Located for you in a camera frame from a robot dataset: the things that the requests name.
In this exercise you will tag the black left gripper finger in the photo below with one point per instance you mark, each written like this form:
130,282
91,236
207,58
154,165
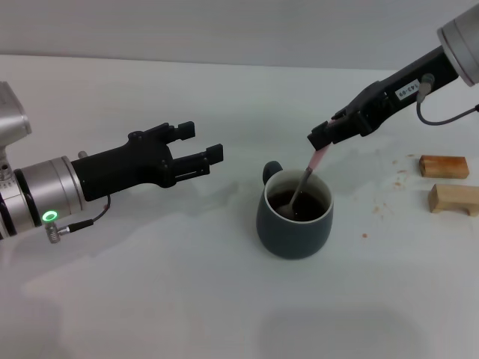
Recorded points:
192,162
185,130

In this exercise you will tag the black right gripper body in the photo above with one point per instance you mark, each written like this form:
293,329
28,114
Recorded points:
381,104

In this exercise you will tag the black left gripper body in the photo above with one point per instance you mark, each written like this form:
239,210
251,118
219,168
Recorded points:
123,168

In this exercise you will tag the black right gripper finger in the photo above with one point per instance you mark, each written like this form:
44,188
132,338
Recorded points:
340,116
322,138

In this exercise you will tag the dark grey ceramic mug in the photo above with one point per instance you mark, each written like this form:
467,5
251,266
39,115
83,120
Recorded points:
293,239

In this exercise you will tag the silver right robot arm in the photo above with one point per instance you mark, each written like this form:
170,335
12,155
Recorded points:
464,41

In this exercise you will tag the dark brown coffee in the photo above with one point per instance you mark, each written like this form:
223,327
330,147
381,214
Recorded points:
310,205

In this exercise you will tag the stained flat wooden block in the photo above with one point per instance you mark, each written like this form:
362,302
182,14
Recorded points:
443,167

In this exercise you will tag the light notched wooden block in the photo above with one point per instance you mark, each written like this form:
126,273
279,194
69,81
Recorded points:
449,198

